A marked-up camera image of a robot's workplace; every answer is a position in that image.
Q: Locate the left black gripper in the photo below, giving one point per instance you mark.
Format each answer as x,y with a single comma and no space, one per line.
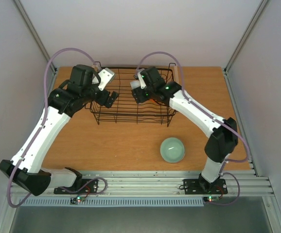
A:
103,100

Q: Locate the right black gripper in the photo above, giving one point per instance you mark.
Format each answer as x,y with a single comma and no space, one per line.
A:
139,95

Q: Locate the orange bowl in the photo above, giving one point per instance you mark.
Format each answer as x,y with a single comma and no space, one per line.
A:
153,100

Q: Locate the white bowl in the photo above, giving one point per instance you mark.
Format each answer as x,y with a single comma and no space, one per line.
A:
135,84

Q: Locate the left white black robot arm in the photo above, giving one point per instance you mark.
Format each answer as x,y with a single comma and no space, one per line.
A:
85,85

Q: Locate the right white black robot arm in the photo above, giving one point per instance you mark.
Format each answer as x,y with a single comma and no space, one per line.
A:
221,133

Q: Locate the pale green bowl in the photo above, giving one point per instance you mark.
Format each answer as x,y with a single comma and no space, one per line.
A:
172,150

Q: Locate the left circuit board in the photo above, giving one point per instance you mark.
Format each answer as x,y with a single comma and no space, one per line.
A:
77,200

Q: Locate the circuit board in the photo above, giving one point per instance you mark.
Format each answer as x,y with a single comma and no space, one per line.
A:
211,198
77,200

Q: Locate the right circuit board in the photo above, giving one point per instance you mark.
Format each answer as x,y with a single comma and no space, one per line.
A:
211,198

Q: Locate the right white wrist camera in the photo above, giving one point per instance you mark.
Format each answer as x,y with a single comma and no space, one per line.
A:
139,77

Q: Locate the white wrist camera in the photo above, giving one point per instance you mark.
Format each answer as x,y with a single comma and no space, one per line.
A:
106,75
139,77

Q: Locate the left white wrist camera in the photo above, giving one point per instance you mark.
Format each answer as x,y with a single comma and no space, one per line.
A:
106,75

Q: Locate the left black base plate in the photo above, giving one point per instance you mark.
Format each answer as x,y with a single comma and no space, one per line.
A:
86,185

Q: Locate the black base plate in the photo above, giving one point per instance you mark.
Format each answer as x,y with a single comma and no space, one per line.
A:
195,187
86,185

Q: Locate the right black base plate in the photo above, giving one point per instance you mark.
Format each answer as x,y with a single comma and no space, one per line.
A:
195,187

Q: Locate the grey slotted cable duct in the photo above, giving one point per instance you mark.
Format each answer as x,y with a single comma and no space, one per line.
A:
99,202

